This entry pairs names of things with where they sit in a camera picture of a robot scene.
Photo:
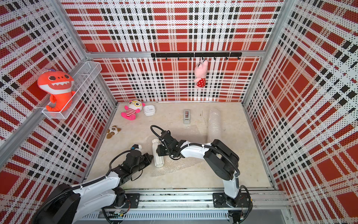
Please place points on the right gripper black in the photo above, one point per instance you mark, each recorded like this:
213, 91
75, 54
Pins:
160, 151

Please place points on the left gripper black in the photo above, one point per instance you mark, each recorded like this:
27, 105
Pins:
146, 156

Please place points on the small white ribbed vase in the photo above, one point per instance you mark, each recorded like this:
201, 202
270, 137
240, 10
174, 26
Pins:
158, 158

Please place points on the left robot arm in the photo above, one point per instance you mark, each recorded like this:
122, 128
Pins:
67, 204

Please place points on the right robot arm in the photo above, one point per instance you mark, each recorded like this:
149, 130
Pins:
221, 159

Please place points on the white alarm clock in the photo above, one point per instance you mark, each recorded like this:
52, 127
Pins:
149, 110

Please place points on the brown white plush dog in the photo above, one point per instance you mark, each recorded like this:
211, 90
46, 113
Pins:
114, 130

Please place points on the pink striped plush doll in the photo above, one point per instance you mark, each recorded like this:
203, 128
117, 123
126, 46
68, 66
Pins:
132, 109

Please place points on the pink pig plush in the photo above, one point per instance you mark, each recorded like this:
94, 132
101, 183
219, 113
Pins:
200, 73

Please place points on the orange shark plush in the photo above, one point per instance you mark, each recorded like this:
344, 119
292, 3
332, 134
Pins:
59, 85

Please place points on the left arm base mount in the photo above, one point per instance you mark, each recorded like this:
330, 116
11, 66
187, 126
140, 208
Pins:
125, 201

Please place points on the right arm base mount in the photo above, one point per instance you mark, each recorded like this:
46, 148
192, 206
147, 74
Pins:
220, 200

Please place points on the clear acrylic wall shelf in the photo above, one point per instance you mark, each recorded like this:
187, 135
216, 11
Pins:
83, 75

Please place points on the black hook rail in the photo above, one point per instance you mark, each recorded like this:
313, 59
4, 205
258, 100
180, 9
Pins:
196, 54

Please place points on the aluminium front rail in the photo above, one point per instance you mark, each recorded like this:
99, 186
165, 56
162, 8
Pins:
192, 204

